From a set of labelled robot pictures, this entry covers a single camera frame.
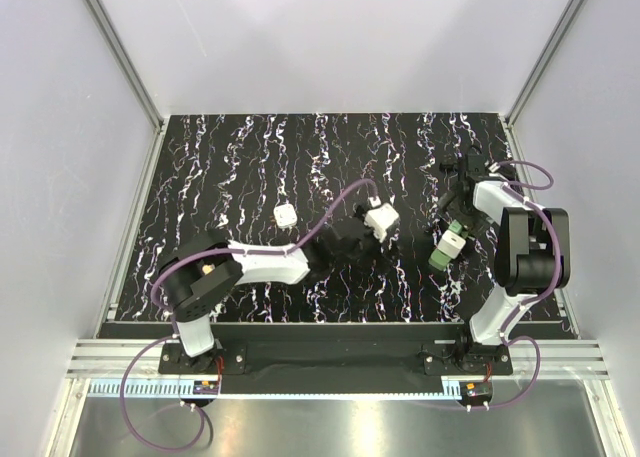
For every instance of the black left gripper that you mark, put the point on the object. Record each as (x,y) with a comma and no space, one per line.
(374,243)

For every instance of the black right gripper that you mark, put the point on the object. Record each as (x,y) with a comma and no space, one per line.
(448,201)

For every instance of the white plug adapter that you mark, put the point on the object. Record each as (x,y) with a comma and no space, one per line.
(285,216)

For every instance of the white charger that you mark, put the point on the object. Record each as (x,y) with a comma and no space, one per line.
(451,244)

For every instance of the green power strip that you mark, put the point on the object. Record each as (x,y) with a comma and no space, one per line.
(437,259)

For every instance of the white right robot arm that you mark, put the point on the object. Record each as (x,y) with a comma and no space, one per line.
(532,252)

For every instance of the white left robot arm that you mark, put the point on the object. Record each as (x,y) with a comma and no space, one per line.
(198,276)

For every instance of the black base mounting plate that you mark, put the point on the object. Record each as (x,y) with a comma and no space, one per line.
(433,349)

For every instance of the metal front tray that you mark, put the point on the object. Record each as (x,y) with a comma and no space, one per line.
(555,419)

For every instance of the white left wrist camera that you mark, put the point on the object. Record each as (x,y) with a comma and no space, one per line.
(382,220)

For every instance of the aluminium frame rail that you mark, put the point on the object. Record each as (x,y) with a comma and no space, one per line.
(70,404)

